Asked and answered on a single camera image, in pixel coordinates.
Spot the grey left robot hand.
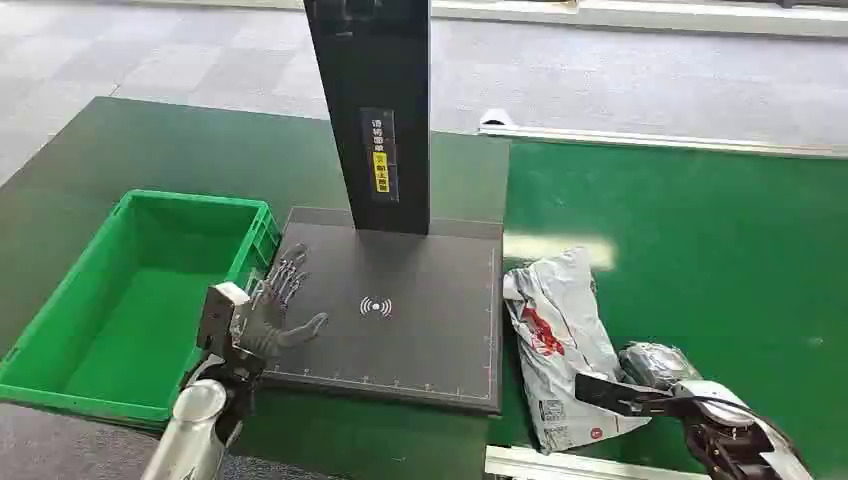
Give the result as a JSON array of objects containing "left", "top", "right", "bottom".
[{"left": 237, "top": 242, "right": 330, "bottom": 362}]

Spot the grey plastic parcel bag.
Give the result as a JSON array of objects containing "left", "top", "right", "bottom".
[{"left": 502, "top": 246, "right": 653, "bottom": 456}]

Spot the green plastic crate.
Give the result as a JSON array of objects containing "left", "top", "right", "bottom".
[{"left": 0, "top": 189, "right": 284, "bottom": 425}]

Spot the black yellow warning label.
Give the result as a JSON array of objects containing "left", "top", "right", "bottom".
[{"left": 360, "top": 107, "right": 401, "bottom": 204}]

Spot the black scanner pillar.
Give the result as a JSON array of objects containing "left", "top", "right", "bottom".
[{"left": 303, "top": 0, "right": 433, "bottom": 237}]

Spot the green conveyor belt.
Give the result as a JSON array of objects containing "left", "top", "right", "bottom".
[{"left": 488, "top": 137, "right": 848, "bottom": 480}]

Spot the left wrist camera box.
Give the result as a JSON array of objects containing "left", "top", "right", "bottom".
[{"left": 196, "top": 281, "right": 252, "bottom": 364}]

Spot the dark scanner base plate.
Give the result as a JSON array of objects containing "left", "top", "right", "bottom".
[{"left": 262, "top": 206, "right": 505, "bottom": 416}]

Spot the white rail end cap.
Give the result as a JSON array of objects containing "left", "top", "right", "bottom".
[{"left": 479, "top": 107, "right": 519, "bottom": 130}]

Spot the short aluminium conveyor rail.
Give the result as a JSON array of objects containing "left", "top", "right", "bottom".
[{"left": 484, "top": 444, "right": 711, "bottom": 480}]

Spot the long aluminium conveyor rail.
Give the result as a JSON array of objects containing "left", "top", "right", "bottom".
[{"left": 478, "top": 123, "right": 848, "bottom": 161}]

